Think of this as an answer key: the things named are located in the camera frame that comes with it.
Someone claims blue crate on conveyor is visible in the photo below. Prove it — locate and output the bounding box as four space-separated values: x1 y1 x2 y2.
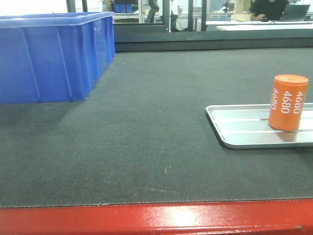
0 12 115 104

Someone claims white desk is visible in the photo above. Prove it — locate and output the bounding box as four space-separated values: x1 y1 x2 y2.
206 20 313 31

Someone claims silver metal tray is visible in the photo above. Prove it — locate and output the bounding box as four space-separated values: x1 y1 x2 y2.
205 103 313 149

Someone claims dark conveyor belt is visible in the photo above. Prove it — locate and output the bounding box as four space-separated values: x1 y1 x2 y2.
0 48 313 208

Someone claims red conveyor frame edge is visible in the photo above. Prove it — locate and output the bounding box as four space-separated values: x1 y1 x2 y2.
0 199 313 235

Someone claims seated person in black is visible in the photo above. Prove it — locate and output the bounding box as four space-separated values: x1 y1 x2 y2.
248 0 289 21

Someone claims grey laptop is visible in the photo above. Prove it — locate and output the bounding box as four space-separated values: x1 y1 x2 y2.
280 4 310 22

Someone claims orange cylindrical capacitor 4680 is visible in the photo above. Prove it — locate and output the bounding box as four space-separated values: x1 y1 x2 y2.
268 74 309 131

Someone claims standing person in background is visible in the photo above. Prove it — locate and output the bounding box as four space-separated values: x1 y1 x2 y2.
145 0 159 24

